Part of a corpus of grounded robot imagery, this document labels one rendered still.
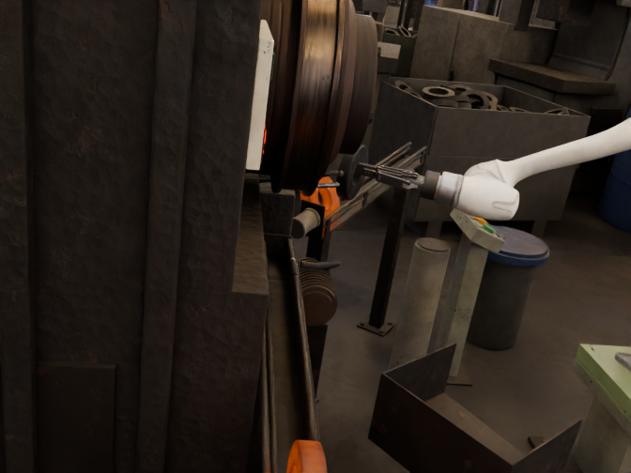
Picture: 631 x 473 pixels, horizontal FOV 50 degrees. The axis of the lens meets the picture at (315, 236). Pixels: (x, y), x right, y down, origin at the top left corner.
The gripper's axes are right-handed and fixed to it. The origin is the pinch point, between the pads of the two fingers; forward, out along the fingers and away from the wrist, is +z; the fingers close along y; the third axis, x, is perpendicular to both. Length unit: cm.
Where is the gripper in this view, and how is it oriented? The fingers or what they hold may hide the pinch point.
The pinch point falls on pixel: (363, 169)
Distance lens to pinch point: 184.6
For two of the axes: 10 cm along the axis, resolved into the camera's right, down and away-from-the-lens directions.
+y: 2.2, -3.4, 9.1
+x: 1.8, -9.1, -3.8
